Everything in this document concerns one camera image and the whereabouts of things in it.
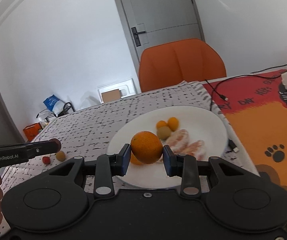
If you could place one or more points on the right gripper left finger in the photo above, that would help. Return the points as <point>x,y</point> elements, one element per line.
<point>108,166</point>

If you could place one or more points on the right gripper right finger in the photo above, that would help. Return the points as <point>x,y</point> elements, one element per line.
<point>183,166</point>

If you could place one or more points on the yellow-green round fruit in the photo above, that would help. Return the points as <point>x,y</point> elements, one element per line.
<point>164,132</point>

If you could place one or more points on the large orange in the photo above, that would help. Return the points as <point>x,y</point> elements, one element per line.
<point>146,147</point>

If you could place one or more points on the small orange kumquat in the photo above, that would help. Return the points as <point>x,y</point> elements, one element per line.
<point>173,123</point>

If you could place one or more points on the peeled pomelo piece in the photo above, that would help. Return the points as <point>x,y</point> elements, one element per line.
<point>196,149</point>

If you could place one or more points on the pomelo piece on plate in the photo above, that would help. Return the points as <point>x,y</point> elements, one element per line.
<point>178,141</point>

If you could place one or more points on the grid patterned tablecloth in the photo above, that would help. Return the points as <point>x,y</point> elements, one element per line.
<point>88,132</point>

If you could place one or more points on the orange box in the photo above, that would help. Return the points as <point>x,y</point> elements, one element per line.
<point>32,131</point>

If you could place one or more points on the yellow-green fruit near edge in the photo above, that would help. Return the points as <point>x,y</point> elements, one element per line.
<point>60,156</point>

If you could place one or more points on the small kumquat on plate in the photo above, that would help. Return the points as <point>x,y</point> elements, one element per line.
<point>161,124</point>

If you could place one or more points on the small red fruit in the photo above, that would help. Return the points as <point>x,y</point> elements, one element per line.
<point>46,160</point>

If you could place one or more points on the dark brown round fruit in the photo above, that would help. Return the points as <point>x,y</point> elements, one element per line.
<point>58,144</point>

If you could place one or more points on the brown cardboard piece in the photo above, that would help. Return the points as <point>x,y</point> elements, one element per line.
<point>110,96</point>

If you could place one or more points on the blue white bag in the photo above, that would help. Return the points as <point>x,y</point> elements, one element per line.
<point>54,104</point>

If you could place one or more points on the white foam packaging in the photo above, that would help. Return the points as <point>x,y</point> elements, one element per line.
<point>126,88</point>

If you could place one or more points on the orange red cat mat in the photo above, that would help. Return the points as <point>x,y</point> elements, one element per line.
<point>256,107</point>

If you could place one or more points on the orange chair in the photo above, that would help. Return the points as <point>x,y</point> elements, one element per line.
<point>171,63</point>

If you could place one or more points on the black wire rack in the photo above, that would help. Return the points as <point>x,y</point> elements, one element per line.
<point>67,108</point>

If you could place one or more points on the black door handle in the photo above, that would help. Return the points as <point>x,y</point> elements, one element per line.
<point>136,34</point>

